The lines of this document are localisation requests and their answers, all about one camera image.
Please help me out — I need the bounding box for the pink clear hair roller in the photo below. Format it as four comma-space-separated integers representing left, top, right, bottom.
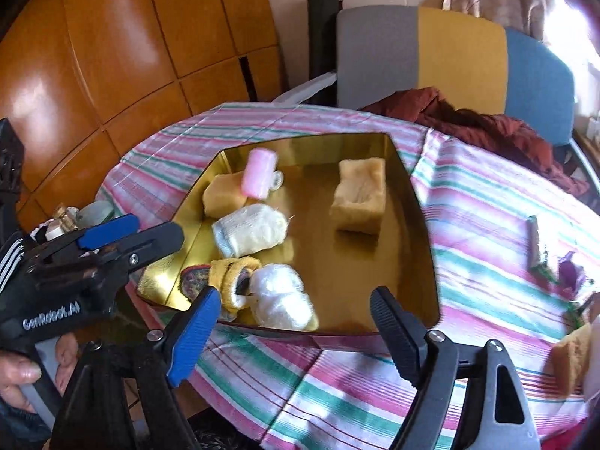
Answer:
241, 147, 284, 200

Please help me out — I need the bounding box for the white fluffy sock ball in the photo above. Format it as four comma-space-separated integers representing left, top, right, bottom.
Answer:
249, 263, 320, 331

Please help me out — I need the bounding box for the person's left hand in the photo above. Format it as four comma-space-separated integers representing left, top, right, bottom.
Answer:
0, 330, 81, 416

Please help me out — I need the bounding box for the yellow white sponge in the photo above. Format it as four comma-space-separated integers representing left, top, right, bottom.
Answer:
550, 318, 599, 402

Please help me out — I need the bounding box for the yellow patterned rolled sock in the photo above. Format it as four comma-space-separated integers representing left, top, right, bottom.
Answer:
179, 256, 263, 321

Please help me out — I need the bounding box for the tan rolled sock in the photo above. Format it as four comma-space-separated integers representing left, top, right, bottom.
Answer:
202, 173, 247, 218

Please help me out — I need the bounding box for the white rolled sock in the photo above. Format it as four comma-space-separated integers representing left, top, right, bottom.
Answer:
211, 203, 289, 258

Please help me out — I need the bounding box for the striped pink green tablecloth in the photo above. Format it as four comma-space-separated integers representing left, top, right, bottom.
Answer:
97, 103, 599, 449

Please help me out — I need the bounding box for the purple snack packet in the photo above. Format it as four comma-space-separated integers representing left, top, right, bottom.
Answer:
558, 251, 587, 300

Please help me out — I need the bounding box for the gold rectangular tray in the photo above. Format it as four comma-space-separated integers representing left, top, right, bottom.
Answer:
136, 133, 440, 338

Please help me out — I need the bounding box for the wooden wardrobe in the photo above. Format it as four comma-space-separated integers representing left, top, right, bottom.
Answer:
1, 0, 287, 229

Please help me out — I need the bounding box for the yellow sponge block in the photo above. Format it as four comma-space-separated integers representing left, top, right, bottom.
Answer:
330, 157, 387, 235

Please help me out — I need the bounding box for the dark red jacket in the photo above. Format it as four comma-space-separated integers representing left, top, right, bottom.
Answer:
362, 87, 590, 198

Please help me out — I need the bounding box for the grey yellow blue chair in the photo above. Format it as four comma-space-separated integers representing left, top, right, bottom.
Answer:
271, 5, 600, 161

